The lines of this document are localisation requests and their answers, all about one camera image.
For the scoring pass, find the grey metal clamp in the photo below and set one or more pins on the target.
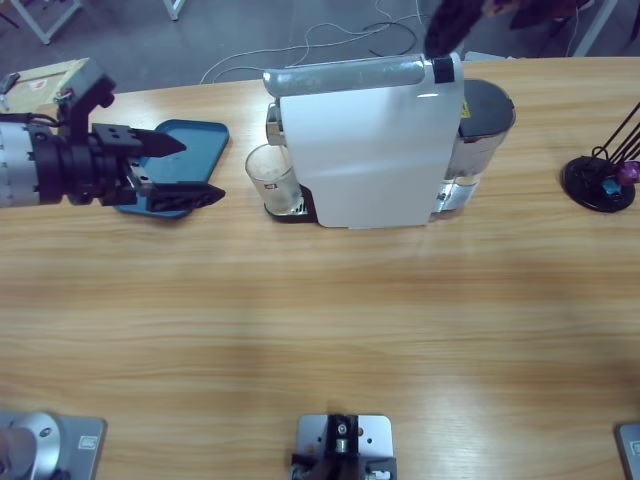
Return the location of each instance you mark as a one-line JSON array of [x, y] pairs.
[[10, 81]]

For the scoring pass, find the wooden shipping crate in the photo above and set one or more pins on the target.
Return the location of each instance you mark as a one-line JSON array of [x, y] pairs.
[[35, 85]]

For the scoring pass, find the white metal table frame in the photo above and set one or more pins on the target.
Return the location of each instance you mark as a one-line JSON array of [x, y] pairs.
[[44, 31]]

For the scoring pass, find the black drip tray metal grille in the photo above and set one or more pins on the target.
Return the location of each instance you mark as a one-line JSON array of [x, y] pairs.
[[287, 216]]

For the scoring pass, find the white metal table leg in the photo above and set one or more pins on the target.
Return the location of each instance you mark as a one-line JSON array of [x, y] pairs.
[[174, 10], [595, 30], [468, 47]]

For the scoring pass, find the blue plastic tray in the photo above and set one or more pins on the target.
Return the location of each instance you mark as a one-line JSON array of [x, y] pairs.
[[200, 150]]

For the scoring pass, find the white capsule coffee machine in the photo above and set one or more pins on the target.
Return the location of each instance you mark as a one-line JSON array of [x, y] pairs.
[[370, 150]]

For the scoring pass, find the grey coffee machine lever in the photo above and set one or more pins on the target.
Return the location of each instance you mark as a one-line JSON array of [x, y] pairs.
[[345, 75]]

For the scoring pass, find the clear water tank black lid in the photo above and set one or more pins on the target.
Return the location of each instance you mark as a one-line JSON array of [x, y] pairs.
[[487, 110]]

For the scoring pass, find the purple coffee capsule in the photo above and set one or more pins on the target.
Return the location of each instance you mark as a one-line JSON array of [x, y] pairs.
[[629, 173]]

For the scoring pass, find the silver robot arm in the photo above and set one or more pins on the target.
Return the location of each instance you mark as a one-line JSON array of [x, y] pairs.
[[15, 165]]

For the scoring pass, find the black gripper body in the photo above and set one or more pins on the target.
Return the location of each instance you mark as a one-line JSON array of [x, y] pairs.
[[75, 167]]

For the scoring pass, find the clear drinking glass red logo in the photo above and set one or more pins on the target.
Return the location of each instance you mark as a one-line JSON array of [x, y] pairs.
[[272, 175]]

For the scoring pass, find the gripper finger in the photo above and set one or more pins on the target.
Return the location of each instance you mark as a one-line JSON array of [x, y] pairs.
[[185, 196], [452, 25], [160, 145], [540, 12]]

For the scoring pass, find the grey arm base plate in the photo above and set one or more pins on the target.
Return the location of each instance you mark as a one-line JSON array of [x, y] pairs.
[[630, 450], [75, 445]]

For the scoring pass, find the teal coffee capsule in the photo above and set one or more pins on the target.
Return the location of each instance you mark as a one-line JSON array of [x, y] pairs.
[[610, 187]]

